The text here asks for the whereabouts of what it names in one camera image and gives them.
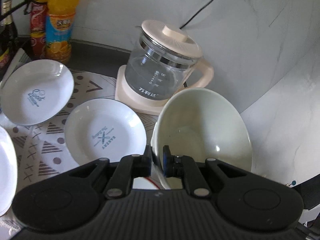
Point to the white plate with crossed-utensils print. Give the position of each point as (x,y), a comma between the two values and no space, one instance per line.
(105,130)

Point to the red-rimmed bowl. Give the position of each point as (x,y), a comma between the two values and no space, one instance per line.
(147,182)

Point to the white plate with script print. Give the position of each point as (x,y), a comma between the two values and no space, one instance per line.
(37,90)

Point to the plain white plate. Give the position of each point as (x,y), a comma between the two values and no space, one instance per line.
(6,170)

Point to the cream kettle base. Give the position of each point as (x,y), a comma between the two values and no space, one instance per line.
(130,97)

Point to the dark glass bottle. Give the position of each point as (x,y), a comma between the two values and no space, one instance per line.
(6,32)

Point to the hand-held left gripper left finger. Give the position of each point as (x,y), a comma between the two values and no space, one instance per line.
(149,160)

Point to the pale green bowl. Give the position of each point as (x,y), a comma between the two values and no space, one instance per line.
(200,130)

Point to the orange juice bottle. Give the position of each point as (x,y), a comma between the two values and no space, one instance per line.
(61,20)

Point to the glass kettle with cream lid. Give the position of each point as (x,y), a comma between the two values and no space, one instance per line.
(162,62)

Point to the patterned white tablecloth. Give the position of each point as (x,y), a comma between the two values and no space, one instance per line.
(47,145)

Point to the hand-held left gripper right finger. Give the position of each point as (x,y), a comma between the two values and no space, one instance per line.
(165,160)

